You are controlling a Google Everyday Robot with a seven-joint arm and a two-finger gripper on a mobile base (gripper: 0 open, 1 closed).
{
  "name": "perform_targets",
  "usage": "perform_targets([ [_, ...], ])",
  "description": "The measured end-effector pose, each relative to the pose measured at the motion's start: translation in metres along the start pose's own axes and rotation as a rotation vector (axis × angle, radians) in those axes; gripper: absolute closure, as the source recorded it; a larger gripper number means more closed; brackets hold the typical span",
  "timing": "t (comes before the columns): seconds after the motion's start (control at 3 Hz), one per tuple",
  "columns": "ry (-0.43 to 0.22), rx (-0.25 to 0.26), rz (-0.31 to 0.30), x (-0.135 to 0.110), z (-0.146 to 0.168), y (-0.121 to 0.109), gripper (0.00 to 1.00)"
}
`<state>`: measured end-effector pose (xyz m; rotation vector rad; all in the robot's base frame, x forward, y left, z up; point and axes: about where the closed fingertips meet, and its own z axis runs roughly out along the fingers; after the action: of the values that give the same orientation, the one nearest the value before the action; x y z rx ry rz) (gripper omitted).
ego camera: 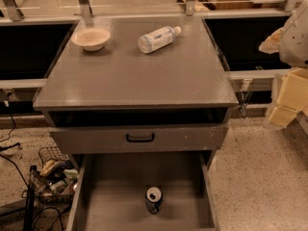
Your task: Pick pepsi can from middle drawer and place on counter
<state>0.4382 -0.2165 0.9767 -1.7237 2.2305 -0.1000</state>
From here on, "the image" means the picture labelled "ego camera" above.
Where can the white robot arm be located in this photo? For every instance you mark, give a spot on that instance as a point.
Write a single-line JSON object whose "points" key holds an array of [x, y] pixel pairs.
{"points": [[294, 44]]}

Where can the wire basket with items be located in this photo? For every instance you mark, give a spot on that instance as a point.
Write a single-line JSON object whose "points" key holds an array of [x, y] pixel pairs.
{"points": [[56, 180]]}

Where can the open grey middle drawer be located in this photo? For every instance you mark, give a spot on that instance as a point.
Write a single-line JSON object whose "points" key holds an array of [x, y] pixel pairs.
{"points": [[110, 194]]}

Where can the black drawer handle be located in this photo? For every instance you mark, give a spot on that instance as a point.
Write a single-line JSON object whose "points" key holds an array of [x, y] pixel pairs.
{"points": [[147, 138]]}

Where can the blue pepsi can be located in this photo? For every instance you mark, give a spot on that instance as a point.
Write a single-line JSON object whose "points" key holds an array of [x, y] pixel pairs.
{"points": [[153, 200]]}

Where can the black stand pole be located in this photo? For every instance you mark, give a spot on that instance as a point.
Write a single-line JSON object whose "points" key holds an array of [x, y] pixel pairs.
{"points": [[30, 200]]}

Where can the white paper bowl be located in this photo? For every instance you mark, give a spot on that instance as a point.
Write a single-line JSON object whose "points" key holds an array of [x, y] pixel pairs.
{"points": [[91, 39]]}

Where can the grey top drawer front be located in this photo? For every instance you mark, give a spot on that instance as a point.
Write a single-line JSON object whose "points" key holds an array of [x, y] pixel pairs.
{"points": [[97, 140]]}

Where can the clear plastic water bottle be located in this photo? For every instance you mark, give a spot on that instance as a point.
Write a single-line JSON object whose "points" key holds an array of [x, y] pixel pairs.
{"points": [[158, 39]]}

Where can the grey drawer cabinet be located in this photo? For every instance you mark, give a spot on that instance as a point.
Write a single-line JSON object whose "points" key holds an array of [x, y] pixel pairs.
{"points": [[182, 83]]}

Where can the metal rail frame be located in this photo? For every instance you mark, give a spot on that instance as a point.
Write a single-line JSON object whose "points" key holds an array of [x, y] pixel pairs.
{"points": [[27, 10]]}

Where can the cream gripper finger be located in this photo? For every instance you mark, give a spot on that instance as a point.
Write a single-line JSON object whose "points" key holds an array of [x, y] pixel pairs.
{"points": [[272, 43], [292, 97]]}

